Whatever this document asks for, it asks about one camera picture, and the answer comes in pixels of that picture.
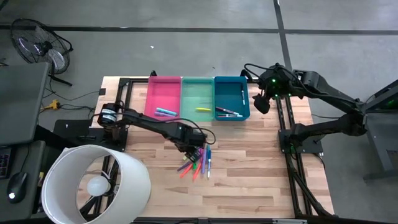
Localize white lamp shade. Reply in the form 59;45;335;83
40;144;152;224

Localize black computer mouse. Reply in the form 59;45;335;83
6;171;29;205

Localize dark desk surface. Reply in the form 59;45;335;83
0;139;47;222

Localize teal thick marker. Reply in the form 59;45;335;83
155;107;178;116

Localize black aluminium table frame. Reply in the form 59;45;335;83
113;77;336;224

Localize black metal stand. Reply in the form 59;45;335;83
342;79;398;182

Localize purple highlighter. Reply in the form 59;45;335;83
177;159;193;172

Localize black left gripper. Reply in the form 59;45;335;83
174;126;200;163

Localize white marker with red cap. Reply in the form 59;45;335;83
215;106;241;116

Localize black floor cables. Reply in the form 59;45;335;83
43;74;101;114

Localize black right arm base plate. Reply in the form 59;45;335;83
277;128;330;154

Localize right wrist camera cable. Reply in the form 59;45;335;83
243;63;271;82

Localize blue plastic bin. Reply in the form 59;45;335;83
213;75;252;121

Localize black floor fan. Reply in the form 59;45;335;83
10;17;75;87

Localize black lamp stand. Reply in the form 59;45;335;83
79;154;122;218

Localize translucent teal plastic bin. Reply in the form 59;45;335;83
180;77;216;122

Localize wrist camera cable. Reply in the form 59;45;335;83
174;118;218;146
243;63;271;82

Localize pink plastic bin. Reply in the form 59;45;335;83
146;76;183;121

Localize black keyboard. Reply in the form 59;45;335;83
0;146;12;180

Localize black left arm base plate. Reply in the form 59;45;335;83
53;119;129;152

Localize gray desk top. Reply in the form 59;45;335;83
0;61;50;147

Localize orange highlighter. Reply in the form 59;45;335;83
192;162;203;182
179;163;193;179

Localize yellow power plug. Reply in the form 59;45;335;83
41;98;61;112

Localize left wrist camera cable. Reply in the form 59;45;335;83
174;118;218;146

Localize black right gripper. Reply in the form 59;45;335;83
253;63;295;115

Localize white light bulb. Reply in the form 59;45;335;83
86;175;112;197

